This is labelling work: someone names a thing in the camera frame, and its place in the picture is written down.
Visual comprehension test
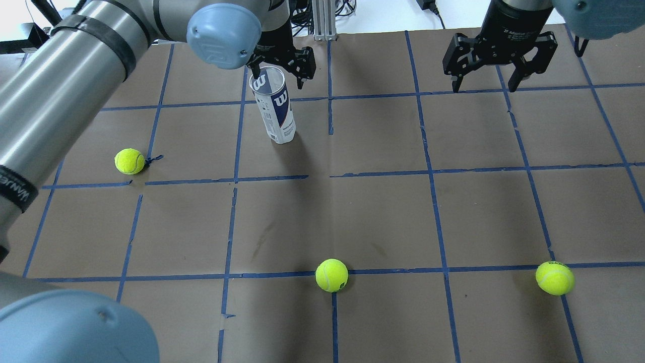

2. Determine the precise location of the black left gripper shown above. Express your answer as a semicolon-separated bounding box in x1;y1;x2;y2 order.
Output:
246;23;316;90

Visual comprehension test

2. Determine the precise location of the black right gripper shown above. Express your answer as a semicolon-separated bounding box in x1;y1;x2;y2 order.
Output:
442;1;558;93

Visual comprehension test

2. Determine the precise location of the white blue tennis ball can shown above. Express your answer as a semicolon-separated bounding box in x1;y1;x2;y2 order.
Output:
248;65;296;144

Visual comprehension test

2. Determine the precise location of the yellow tennis ball near left arm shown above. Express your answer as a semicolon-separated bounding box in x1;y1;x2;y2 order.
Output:
114;148;146;175

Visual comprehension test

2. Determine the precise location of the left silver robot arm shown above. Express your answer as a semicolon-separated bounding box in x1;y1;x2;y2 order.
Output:
2;1;291;362

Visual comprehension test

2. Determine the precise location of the yellow tennis ball near right arm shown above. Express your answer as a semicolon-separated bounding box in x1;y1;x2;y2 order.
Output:
535;261;575;296

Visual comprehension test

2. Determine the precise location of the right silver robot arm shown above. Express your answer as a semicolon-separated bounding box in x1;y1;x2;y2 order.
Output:
442;1;644;92

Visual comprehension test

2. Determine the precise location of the yellow tennis ball centre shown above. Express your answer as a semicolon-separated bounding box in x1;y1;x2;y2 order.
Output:
315;258;349;293

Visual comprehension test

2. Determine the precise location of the aluminium frame post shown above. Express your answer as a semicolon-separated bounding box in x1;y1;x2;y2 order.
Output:
311;0;337;42

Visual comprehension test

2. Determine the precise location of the black cable at table back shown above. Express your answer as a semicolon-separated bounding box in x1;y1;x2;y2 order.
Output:
416;0;446;29

